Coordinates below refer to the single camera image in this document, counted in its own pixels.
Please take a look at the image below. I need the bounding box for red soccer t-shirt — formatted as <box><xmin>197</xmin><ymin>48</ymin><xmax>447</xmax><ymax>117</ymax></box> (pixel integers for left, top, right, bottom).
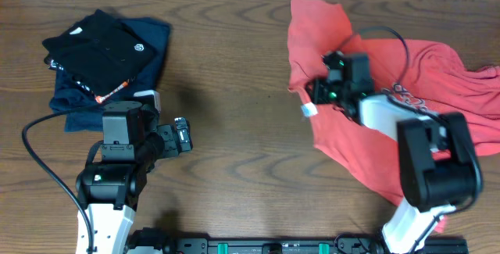
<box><xmin>287</xmin><ymin>0</ymin><xmax>500</xmax><ymax>234</ymax></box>

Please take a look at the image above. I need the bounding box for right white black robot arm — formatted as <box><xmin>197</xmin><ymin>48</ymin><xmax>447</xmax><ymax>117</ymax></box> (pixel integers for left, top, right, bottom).
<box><xmin>306</xmin><ymin>51</ymin><xmax>483</xmax><ymax>253</ymax></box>

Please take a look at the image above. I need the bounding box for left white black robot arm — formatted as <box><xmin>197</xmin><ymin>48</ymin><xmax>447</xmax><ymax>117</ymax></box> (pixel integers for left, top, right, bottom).
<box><xmin>76</xmin><ymin>101</ymin><xmax>193</xmax><ymax>254</ymax></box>

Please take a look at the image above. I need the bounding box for folded black shirt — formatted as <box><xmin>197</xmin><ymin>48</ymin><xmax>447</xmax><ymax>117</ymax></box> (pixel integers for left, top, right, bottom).
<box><xmin>42</xmin><ymin>9</ymin><xmax>156</xmax><ymax>94</ymax></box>

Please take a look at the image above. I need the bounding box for folded navy blue shirt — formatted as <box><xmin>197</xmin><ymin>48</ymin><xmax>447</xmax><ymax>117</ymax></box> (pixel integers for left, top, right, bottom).
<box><xmin>48</xmin><ymin>17</ymin><xmax>171</xmax><ymax>132</ymax></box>

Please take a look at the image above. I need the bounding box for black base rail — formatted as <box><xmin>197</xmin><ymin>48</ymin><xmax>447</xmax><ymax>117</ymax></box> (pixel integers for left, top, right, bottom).
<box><xmin>127</xmin><ymin>228</ymin><xmax>470</xmax><ymax>254</ymax></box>

